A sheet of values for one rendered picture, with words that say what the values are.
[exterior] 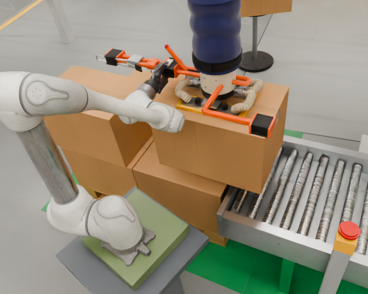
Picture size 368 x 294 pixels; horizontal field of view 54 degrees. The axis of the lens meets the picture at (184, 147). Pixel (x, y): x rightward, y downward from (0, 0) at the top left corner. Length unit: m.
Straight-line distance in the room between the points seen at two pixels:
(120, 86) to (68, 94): 1.18
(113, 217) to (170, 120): 0.46
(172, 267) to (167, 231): 0.15
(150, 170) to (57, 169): 0.96
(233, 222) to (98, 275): 0.71
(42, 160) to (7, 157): 2.33
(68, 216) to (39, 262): 1.30
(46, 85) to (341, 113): 2.80
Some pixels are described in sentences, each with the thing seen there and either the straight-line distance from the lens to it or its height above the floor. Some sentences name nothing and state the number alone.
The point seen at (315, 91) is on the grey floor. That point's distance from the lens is 3.69.
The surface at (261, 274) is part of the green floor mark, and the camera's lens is 2.42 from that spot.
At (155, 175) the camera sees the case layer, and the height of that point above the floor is 0.54.
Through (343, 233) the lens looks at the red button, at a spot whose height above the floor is 1.04.
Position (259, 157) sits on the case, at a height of 0.94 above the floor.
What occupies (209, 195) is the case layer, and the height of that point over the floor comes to 0.52.
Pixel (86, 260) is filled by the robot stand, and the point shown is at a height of 0.75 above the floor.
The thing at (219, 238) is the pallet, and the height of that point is 0.08.
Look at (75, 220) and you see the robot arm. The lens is 1.53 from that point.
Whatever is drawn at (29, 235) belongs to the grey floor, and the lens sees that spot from 2.96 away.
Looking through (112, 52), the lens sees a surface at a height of 1.23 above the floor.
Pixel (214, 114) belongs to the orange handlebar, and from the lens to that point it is 1.51.
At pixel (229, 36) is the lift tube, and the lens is 1.55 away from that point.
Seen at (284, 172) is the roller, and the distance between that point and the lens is 2.16.
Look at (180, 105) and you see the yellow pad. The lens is 1.77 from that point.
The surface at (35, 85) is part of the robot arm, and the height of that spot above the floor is 1.65.
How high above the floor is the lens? 2.17
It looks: 44 degrees down
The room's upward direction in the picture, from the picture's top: 10 degrees counter-clockwise
